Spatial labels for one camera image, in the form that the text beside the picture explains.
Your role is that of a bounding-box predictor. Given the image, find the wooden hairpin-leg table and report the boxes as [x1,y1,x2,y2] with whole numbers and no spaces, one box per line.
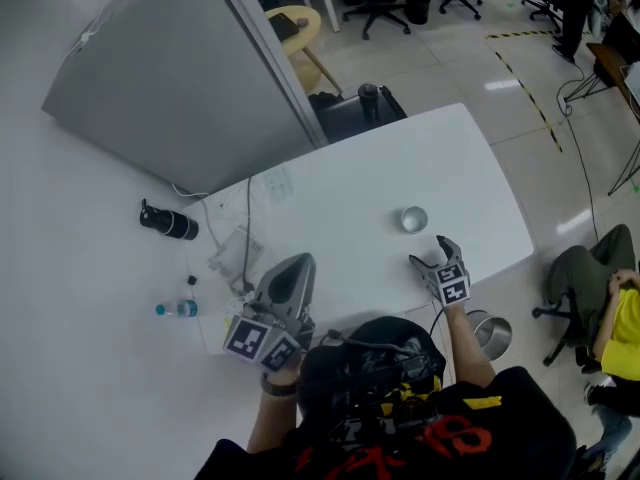
[563,41,640,198]

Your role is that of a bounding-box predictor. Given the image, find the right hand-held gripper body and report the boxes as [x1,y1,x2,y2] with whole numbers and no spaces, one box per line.
[424,262,472,308]

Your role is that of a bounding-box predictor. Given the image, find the person's left forearm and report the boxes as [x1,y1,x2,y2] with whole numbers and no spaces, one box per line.
[245,367,302,455]

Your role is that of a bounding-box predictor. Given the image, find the brown wrist watch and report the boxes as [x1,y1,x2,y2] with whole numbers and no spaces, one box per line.
[260,373,301,399]

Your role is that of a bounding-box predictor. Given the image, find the black tumbler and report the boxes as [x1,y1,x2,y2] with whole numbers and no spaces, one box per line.
[357,82,380,122]

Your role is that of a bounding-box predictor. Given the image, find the clear plastic package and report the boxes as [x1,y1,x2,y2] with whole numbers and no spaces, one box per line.
[206,224,275,290]

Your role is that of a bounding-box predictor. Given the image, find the white plug cable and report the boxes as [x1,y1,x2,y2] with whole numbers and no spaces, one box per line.
[73,0,117,55]

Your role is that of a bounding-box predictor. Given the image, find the long black cable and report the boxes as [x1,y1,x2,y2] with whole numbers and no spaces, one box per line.
[555,57,601,243]

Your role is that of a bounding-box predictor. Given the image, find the clear plastic water bottle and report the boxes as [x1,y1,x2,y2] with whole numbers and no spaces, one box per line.
[154,298,200,319]

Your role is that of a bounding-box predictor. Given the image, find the black insulated flask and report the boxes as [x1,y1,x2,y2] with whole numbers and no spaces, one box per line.
[139,198,201,242]

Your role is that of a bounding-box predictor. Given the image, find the yellow black floor tape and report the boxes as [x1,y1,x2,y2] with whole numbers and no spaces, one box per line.
[493,49,565,154]

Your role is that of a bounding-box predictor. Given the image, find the white power strip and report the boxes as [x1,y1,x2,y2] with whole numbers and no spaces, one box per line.
[219,285,259,322]

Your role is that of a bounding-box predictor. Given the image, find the silver metal bin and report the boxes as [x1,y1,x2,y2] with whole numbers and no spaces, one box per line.
[465,309,514,362]

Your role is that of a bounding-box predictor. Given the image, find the light wooden round stool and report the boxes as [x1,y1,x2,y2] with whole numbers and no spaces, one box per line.
[264,4,345,97]

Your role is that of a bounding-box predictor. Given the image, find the black notebook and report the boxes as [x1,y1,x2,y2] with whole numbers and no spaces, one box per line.
[267,12,301,44]

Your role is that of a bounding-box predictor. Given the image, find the thin white cable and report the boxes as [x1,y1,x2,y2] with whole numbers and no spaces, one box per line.
[171,181,225,252]

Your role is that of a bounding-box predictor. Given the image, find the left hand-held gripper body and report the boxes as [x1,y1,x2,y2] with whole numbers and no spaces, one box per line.
[223,297,317,373]

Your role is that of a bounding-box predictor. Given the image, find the black waste bin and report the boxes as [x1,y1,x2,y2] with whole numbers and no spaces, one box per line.
[403,0,432,26]

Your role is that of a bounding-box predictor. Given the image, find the person's right forearm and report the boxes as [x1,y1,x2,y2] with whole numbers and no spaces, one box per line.
[441,301,500,390]

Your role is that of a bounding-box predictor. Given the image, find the black chest harness pack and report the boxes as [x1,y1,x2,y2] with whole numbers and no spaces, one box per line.
[298,316,447,419]

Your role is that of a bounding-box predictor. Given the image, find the paper sheet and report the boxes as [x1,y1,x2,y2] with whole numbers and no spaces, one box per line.
[261,165,295,203]

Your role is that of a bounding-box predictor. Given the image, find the black power cable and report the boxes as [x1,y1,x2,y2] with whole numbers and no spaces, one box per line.
[241,176,257,295]

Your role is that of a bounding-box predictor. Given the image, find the gray partition panel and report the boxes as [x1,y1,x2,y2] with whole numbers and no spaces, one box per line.
[40,0,329,197]

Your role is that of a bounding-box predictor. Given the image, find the small white cup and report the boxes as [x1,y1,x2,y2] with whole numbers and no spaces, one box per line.
[400,205,430,235]

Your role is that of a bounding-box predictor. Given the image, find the person's black printed shirt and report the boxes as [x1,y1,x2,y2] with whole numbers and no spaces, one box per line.
[193,365,579,480]

